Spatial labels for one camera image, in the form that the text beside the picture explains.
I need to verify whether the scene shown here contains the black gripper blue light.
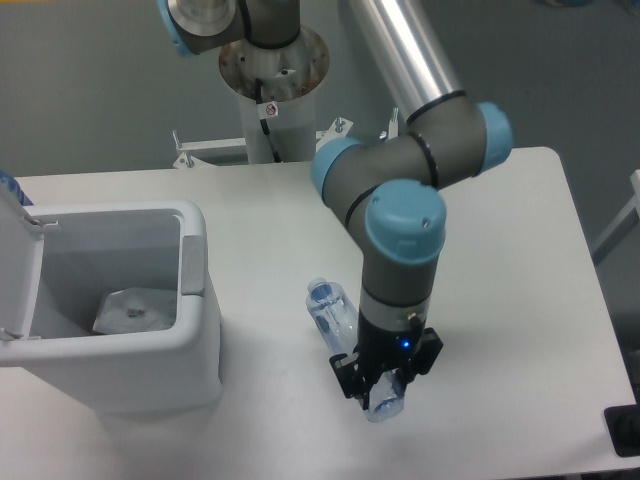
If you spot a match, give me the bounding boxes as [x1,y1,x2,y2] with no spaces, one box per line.
[329,314,443,410]

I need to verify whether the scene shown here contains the clear crushed plastic bottle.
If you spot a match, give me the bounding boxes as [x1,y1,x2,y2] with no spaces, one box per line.
[306,278,405,423]

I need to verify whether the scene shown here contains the white plastic wrapper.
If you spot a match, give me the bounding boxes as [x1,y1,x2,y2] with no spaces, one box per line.
[92,287,177,335]

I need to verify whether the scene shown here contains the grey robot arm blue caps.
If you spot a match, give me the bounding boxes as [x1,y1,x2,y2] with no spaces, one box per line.
[158,1,513,410]

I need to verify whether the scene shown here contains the white plastic trash can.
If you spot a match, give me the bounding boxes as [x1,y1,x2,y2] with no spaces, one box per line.
[1,193,222,413]

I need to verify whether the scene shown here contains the black clamp at table edge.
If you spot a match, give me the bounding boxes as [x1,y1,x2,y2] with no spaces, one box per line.
[604,404,639,458]

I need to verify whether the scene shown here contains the blue object behind lid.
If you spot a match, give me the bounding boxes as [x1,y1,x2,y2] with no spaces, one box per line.
[0,169,33,206]

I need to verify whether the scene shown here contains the white frame at right edge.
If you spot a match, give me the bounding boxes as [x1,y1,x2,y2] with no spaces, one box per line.
[591,170,639,265]

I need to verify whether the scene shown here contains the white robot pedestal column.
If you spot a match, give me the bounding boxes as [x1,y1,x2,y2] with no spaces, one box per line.
[219,26,330,163]

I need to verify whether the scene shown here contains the black cable on pedestal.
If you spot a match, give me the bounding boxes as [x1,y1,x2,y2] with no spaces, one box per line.
[253,77,282,164]

